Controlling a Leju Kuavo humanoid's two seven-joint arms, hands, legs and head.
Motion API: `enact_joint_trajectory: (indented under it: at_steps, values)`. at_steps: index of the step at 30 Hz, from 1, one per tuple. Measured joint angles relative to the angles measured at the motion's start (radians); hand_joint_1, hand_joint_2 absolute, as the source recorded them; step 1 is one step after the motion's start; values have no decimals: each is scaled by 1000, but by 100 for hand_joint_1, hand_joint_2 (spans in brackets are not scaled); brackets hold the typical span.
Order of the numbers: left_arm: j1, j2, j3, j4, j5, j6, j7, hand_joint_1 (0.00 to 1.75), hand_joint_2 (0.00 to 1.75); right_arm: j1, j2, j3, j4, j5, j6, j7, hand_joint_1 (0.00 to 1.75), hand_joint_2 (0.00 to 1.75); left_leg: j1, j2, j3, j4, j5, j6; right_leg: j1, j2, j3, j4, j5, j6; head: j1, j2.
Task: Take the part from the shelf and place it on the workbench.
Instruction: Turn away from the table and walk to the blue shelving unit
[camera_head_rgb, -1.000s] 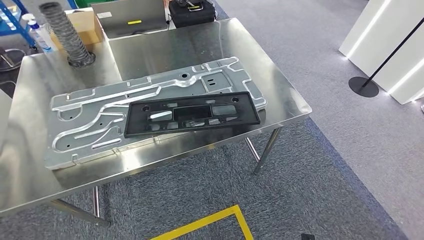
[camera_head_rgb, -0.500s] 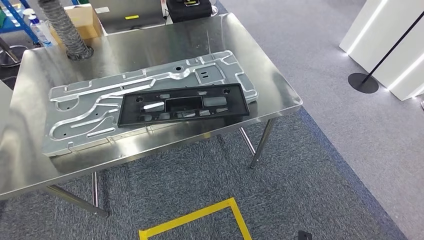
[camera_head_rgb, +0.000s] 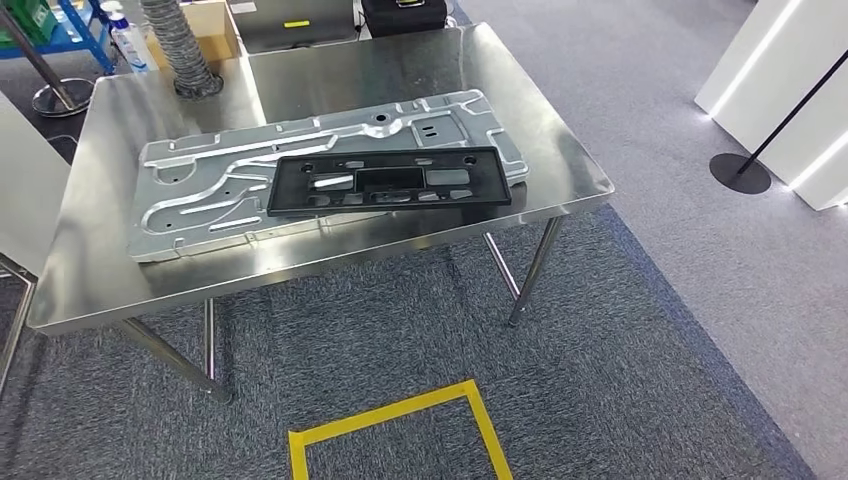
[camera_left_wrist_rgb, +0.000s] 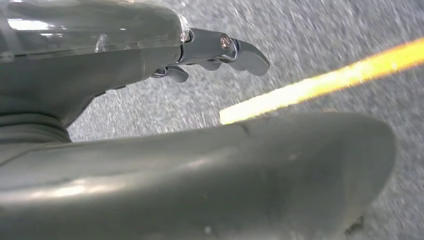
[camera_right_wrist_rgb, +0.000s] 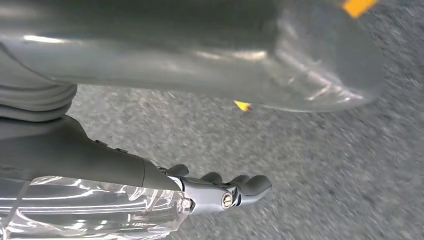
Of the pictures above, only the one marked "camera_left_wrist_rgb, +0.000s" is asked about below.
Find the yellow floor tape square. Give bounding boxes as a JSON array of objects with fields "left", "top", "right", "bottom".
[{"left": 218, "top": 37, "right": 424, "bottom": 126}]

